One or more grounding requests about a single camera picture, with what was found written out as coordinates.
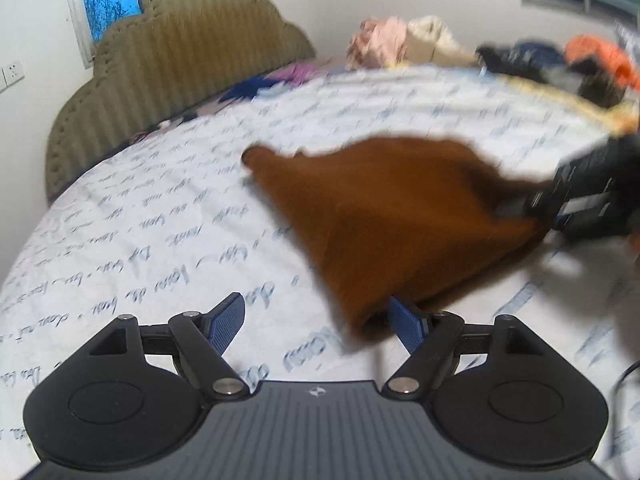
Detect pile of dark clothes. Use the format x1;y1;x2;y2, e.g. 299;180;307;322
474;39;627;109

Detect white wall socket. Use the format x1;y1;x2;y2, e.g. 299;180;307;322
0;59;26;94

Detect yellow blanket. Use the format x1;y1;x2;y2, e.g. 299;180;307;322
479;66;640;137

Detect pillows at bed head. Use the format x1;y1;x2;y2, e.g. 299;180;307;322
132;57;333;138

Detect white printed bedsheet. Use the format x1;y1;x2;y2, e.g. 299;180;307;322
0;62;640;480

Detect brown knit garment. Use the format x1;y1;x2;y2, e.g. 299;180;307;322
241;135;556;346

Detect orange cloth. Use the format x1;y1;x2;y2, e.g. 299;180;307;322
564;34;640;89

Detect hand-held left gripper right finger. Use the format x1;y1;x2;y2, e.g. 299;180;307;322
382;295;548;402

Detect olive ribbed headboard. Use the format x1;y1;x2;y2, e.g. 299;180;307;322
45;0;317;206

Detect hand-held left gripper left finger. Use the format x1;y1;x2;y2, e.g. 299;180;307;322
89;292;249;402

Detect cream cloth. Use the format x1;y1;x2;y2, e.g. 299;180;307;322
406;14;482;67

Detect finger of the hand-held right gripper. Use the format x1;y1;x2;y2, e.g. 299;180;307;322
492;186;570;231

